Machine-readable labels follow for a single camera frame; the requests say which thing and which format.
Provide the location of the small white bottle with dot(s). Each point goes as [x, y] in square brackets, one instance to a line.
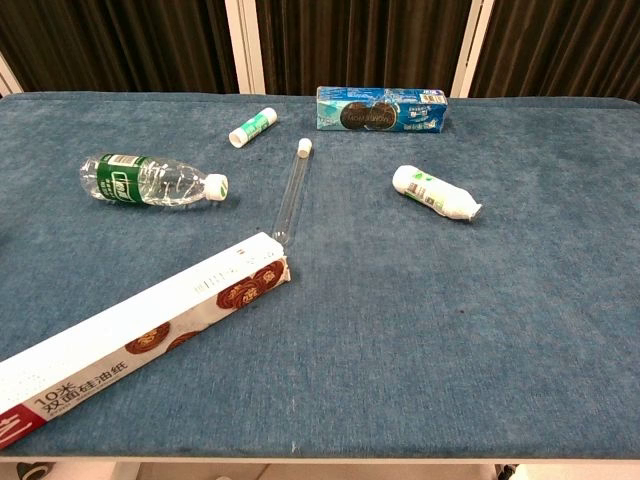
[430, 190]

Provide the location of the clear water bottle green label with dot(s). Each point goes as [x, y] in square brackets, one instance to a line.
[150, 180]

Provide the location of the glass test tube white cap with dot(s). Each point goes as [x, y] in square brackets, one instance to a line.
[304, 146]

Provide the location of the blue table cloth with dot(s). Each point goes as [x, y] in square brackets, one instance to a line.
[400, 325]

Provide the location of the white green glue stick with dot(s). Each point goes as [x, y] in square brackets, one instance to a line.
[252, 128]

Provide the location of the blue cookie box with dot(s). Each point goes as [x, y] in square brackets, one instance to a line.
[380, 112]

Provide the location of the dark curtain panel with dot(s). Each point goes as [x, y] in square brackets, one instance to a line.
[360, 40]
[560, 45]
[125, 45]

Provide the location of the long white baking paper box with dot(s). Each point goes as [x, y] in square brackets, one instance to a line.
[125, 320]

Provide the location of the white frame post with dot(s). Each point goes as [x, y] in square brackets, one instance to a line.
[470, 50]
[245, 50]
[7, 75]

